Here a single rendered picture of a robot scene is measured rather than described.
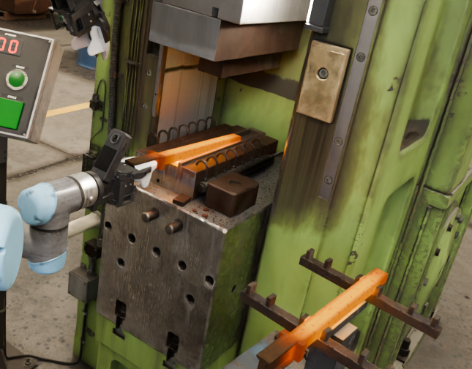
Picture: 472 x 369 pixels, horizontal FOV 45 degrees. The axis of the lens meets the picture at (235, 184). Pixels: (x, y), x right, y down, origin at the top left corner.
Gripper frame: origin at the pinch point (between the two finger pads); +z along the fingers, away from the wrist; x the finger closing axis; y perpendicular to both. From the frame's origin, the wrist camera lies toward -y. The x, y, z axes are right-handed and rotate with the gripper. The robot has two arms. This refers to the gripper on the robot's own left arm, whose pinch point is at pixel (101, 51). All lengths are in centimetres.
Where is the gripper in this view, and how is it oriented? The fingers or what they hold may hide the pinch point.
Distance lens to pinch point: 137.9
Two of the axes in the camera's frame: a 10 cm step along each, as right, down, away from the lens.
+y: -5.6, 6.4, -5.3
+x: 8.2, 3.5, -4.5
